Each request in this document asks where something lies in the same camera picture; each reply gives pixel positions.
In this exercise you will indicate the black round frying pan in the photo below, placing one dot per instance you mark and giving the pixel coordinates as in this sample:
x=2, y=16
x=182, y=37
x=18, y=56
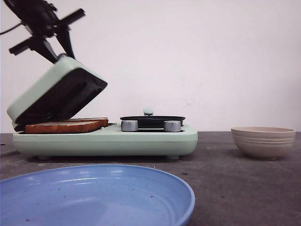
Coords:
x=151, y=121

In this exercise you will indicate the right silver control knob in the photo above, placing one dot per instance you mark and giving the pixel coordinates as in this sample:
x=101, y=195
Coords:
x=172, y=126

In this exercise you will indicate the bread slice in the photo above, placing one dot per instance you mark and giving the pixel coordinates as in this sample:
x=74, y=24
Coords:
x=94, y=120
x=65, y=127

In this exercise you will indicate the silver control knob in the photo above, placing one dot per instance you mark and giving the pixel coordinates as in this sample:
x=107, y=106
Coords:
x=129, y=125
x=172, y=126

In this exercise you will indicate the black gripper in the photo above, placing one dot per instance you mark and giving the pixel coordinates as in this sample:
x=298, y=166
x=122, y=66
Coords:
x=39, y=17

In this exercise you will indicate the blue plate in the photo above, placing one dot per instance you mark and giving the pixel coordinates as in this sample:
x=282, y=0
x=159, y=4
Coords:
x=96, y=195

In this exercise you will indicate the beige ribbed bowl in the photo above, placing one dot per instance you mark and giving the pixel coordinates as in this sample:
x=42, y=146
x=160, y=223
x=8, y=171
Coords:
x=263, y=142

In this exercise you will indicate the left silver control knob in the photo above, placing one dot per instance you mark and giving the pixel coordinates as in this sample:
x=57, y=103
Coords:
x=129, y=125

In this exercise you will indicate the mint green breakfast maker base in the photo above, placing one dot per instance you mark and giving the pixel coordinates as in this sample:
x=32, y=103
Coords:
x=109, y=141

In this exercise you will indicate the breakfast maker hinged lid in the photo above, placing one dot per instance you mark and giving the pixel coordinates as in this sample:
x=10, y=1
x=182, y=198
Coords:
x=66, y=88

